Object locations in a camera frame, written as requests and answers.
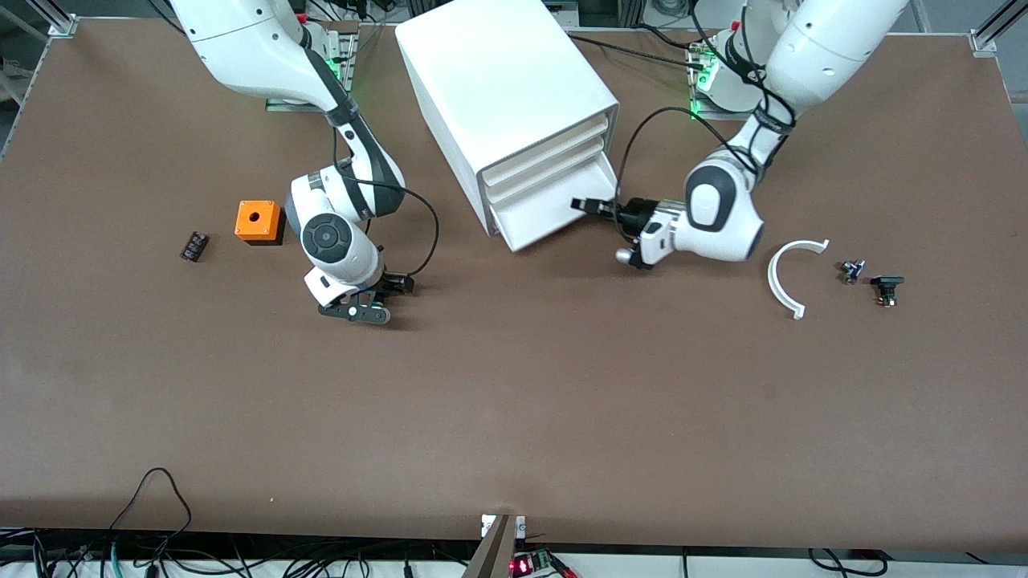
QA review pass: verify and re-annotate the white curved plastic clip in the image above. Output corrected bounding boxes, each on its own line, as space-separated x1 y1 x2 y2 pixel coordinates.
767 238 830 320

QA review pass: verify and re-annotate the grey aluminium beam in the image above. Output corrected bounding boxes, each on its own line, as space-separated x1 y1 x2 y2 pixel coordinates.
462 514 520 578

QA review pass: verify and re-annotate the red display electronics module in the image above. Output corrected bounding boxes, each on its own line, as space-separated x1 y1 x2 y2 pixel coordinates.
510 550 576 578

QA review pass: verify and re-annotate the orange button enclosure box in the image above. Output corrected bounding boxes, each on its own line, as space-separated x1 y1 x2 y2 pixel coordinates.
235 200 287 246

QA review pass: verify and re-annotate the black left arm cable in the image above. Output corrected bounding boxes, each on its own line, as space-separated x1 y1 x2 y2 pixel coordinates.
613 107 760 210

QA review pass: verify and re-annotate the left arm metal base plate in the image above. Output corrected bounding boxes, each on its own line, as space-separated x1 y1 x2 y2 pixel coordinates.
687 40 776 123

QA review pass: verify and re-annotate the black cable behind cabinet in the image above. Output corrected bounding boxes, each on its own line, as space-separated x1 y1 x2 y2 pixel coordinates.
562 24 712 73

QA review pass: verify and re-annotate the black looped cable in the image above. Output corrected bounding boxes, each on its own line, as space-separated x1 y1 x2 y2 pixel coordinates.
108 467 194 537

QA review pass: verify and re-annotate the tangled black cable bundle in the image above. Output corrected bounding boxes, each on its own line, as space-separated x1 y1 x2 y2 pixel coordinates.
0 526 483 578

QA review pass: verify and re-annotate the black cable below table edge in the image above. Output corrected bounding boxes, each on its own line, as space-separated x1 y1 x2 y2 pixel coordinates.
807 548 884 578

